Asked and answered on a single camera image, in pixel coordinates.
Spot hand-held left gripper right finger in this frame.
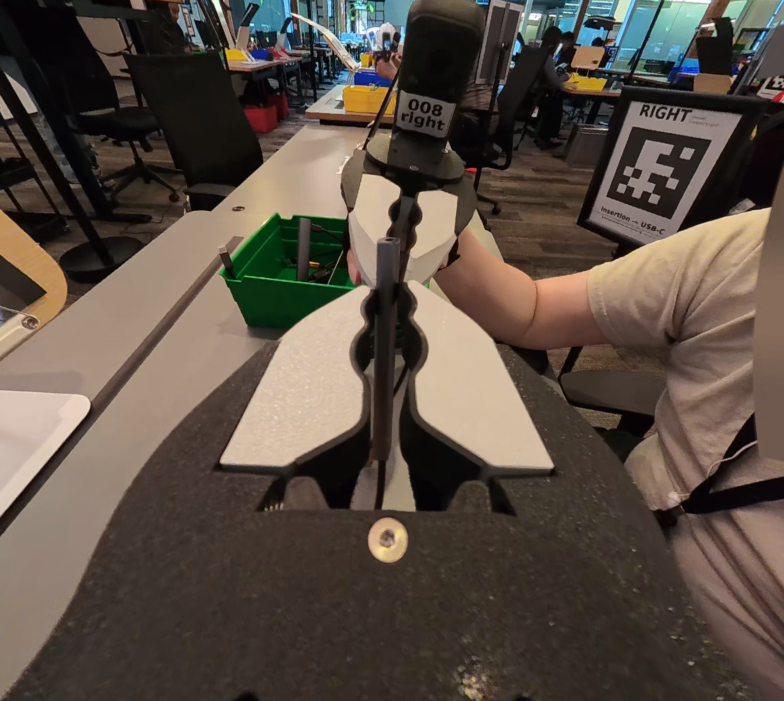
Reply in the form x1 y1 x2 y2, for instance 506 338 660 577
398 280 556 512

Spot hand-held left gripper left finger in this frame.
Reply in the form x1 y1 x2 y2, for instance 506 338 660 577
218 282 377 512

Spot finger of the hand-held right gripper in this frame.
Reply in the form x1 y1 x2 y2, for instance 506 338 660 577
347 173 410 289
399 189 461 285

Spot dark grey usb hub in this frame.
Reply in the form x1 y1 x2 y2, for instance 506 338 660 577
369 236 404 464
296 217 314 283

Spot green plastic bin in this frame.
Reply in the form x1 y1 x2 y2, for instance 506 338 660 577
218 213 368 329

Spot person's right forearm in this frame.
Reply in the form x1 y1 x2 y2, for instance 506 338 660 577
432 226 613 352

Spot small grey usb adapter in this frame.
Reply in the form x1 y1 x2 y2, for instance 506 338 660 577
217 237 247 280

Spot wooden edged table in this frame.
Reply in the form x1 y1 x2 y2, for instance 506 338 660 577
305 82 399 126

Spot small red storage bin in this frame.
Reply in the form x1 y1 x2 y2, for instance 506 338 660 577
244 104 281 134

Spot black white marker sign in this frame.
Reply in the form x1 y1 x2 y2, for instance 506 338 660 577
577 85 769 251

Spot black floor stand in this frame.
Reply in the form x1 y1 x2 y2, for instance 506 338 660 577
0 64 146 284

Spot wooden instruction board stand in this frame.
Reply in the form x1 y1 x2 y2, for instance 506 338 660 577
0 210 91 521

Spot small tangled wires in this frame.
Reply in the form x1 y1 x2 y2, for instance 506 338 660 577
306 223 353 285

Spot black shoulder strap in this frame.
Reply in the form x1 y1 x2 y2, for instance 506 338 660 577
654 413 784 530

